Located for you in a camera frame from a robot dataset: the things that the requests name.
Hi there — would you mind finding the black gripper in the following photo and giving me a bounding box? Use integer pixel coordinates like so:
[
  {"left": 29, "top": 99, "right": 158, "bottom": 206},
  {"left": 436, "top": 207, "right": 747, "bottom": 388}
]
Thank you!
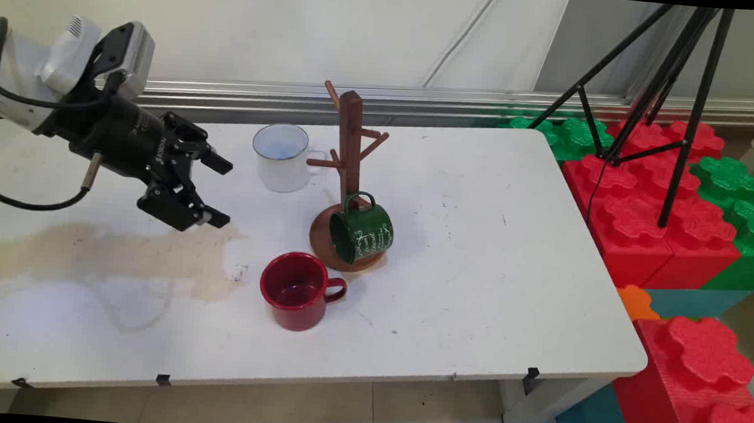
[{"left": 34, "top": 85, "right": 240, "bottom": 236}]

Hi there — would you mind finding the green enamel mug white print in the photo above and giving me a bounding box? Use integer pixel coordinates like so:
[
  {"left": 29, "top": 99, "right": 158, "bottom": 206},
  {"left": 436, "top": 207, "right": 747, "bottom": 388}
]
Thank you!
[{"left": 326, "top": 189, "right": 397, "bottom": 268}]

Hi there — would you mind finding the brown wooden mug tree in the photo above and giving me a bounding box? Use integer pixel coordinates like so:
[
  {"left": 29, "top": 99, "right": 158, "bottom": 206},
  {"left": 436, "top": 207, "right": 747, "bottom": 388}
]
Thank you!
[{"left": 298, "top": 79, "right": 401, "bottom": 276}]

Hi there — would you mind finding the red enamel mug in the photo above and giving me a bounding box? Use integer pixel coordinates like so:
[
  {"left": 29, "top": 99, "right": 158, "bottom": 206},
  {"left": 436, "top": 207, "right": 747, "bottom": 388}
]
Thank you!
[{"left": 256, "top": 250, "right": 350, "bottom": 335}]

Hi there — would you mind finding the green foam block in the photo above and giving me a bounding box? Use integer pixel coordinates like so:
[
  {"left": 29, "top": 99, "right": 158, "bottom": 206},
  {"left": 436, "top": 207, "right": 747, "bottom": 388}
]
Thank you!
[
  {"left": 497, "top": 111, "right": 616, "bottom": 165},
  {"left": 680, "top": 154, "right": 754, "bottom": 295}
]

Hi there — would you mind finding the red foam block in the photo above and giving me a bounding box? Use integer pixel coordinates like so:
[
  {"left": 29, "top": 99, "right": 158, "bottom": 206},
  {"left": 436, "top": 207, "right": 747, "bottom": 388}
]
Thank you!
[
  {"left": 611, "top": 311, "right": 754, "bottom": 423},
  {"left": 555, "top": 148, "right": 749, "bottom": 297},
  {"left": 606, "top": 115, "right": 727, "bottom": 165}
]

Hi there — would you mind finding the orange foam piece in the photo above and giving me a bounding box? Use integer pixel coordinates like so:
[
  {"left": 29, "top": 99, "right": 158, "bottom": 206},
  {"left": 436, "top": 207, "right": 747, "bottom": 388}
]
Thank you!
[{"left": 615, "top": 283, "right": 665, "bottom": 324}]

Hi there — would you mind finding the black tripod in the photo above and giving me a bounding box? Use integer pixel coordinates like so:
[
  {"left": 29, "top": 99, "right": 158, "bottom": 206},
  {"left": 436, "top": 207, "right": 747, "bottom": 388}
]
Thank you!
[{"left": 520, "top": 0, "right": 735, "bottom": 233}]

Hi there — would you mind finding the teal foam block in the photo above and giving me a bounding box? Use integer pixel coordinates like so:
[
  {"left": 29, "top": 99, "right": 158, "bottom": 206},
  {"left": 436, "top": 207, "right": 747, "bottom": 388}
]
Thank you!
[{"left": 642, "top": 283, "right": 753, "bottom": 324}]

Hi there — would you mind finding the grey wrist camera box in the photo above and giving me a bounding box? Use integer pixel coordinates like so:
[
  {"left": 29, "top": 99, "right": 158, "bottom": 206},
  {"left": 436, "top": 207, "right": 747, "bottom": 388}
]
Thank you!
[{"left": 86, "top": 18, "right": 157, "bottom": 102}]

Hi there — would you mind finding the black cable with metal plug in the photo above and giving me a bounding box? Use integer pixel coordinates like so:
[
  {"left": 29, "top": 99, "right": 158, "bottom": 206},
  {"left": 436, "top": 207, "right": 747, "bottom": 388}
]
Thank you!
[{"left": 0, "top": 146, "right": 103, "bottom": 215}]

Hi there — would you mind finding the aluminium wall rail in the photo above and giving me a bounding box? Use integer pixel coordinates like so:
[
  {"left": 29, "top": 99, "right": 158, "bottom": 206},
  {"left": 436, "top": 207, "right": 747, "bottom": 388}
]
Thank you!
[{"left": 0, "top": 46, "right": 754, "bottom": 173}]

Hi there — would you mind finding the thin black hanging cable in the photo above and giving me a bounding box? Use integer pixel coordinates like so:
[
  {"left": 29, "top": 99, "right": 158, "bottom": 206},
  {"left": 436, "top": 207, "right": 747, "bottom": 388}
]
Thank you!
[{"left": 585, "top": 157, "right": 604, "bottom": 228}]

